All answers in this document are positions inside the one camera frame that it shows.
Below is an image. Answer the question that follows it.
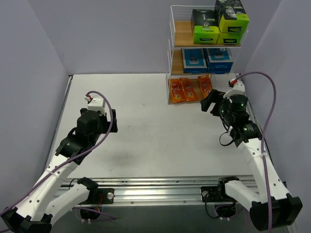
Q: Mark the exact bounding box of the orange razor bag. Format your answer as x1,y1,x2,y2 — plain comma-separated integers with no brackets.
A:
171,79,186,103
198,74,213,98
179,78,198,101

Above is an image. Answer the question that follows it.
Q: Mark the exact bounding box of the blue white razor box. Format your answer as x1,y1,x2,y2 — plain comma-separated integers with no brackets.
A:
181,49,208,74

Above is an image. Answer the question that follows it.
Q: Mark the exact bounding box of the tall green black razor box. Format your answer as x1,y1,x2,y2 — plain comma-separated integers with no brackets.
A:
216,32,243,45

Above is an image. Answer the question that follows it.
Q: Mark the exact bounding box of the black green razor pack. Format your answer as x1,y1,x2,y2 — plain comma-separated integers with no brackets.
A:
190,9,220,44

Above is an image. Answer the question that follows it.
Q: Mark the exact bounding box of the small black green razor box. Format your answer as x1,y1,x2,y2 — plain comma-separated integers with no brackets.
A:
214,0,249,33

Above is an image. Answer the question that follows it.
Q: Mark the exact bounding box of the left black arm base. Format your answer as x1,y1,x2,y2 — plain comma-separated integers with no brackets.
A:
98,188,115,205

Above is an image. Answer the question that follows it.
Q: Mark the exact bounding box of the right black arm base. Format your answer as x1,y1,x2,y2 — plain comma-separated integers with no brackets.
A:
200,186,224,202

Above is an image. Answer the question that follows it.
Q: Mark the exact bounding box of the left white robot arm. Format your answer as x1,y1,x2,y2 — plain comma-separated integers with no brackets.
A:
0,108,118,233

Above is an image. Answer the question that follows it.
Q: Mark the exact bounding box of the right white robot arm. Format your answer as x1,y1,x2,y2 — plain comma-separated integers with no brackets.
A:
201,89,303,231

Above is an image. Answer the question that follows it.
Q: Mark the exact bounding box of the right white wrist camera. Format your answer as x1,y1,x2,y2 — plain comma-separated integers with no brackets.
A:
223,79,245,99

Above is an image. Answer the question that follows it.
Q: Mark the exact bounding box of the white wire wooden shelf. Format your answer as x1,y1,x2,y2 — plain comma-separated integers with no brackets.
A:
166,5,248,104

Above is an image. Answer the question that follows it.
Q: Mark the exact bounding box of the aluminium mounting rail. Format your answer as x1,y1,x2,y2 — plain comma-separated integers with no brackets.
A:
55,177,290,207

